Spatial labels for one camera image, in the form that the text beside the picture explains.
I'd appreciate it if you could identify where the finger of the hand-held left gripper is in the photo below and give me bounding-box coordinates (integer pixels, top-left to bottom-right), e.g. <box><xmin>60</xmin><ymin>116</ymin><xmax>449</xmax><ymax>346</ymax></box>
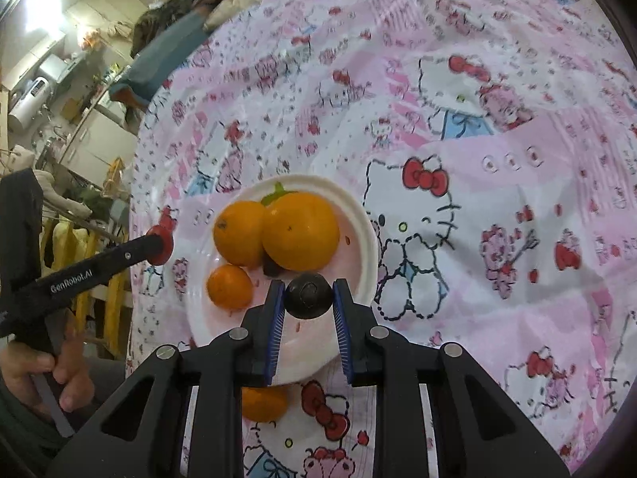
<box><xmin>114</xmin><ymin>233</ymin><xmax>164</xmax><ymax>272</ymax></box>

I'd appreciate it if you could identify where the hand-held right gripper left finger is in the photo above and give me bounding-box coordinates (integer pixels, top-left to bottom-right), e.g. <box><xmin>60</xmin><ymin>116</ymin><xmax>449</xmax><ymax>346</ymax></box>
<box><xmin>45</xmin><ymin>279</ymin><xmax>287</xmax><ymax>478</ymax></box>

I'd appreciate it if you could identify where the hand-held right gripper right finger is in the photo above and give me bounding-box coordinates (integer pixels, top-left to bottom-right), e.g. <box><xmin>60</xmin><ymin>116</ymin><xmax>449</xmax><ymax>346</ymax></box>
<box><xmin>332</xmin><ymin>279</ymin><xmax>571</xmax><ymax>478</ymax></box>

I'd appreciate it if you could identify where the dark purple grape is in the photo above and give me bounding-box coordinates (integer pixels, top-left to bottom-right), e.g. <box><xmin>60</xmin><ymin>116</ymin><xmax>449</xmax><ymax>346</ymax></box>
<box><xmin>283</xmin><ymin>274</ymin><xmax>334</xmax><ymax>319</ymax></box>

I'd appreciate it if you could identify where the small tangerine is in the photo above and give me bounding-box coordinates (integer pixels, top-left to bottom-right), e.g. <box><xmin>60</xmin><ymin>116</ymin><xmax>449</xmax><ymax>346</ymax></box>
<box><xmin>242</xmin><ymin>386</ymin><xmax>289</xmax><ymax>421</ymax></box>
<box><xmin>206</xmin><ymin>264</ymin><xmax>254</xmax><ymax>310</ymax></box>

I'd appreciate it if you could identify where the pink strawberry print plate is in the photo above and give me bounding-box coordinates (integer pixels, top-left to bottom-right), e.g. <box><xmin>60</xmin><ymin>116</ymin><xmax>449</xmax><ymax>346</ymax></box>
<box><xmin>185</xmin><ymin>174</ymin><xmax>380</xmax><ymax>386</ymax></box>

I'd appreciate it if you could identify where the large round orange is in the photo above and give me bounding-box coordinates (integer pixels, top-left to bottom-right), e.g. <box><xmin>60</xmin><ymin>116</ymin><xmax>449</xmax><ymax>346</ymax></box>
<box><xmin>261</xmin><ymin>192</ymin><xmax>342</xmax><ymax>272</ymax></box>

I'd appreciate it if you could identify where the large oval orange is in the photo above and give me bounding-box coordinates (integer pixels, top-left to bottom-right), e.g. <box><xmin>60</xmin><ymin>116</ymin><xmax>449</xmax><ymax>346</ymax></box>
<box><xmin>213</xmin><ymin>200</ymin><xmax>267</xmax><ymax>267</ymax></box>

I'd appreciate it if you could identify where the person's left hand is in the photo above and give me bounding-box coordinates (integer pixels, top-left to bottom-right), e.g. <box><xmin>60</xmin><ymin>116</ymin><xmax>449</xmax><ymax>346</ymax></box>
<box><xmin>0</xmin><ymin>309</ymin><xmax>95</xmax><ymax>409</ymax></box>

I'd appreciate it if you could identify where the yellow stool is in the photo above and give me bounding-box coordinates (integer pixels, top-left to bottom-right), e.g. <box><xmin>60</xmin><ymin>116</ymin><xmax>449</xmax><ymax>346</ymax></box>
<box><xmin>40</xmin><ymin>214</ymin><xmax>133</xmax><ymax>354</ymax></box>

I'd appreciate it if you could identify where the white kitchen counter cabinet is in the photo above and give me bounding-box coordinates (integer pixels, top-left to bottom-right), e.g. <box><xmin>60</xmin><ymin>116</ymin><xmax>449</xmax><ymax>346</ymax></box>
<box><xmin>74</xmin><ymin>104</ymin><xmax>136</xmax><ymax>170</ymax></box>

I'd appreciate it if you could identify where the white water heater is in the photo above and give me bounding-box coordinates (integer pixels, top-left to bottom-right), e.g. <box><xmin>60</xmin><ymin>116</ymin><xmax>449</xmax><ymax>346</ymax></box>
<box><xmin>9</xmin><ymin>77</ymin><xmax>47</xmax><ymax>133</ymax></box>

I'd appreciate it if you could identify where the blue cloth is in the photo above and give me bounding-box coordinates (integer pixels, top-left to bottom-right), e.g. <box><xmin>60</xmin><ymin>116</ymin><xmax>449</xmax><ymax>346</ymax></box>
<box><xmin>109</xmin><ymin>10</ymin><xmax>212</xmax><ymax>108</ymax></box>

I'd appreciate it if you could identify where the pink cartoon printed blanket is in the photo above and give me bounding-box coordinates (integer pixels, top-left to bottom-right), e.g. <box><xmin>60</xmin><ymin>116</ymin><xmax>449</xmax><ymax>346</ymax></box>
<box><xmin>127</xmin><ymin>0</ymin><xmax>637</xmax><ymax>478</ymax></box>

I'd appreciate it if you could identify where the pile of dark clothes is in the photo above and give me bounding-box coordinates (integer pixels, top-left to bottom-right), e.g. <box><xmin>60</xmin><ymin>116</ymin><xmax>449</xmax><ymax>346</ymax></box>
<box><xmin>130</xmin><ymin>0</ymin><xmax>250</xmax><ymax>58</ymax></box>

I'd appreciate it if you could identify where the white upper cabinet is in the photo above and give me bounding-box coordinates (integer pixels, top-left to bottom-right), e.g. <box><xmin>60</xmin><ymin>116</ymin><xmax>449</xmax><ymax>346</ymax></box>
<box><xmin>64</xmin><ymin>0</ymin><xmax>145</xmax><ymax>35</ymax></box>

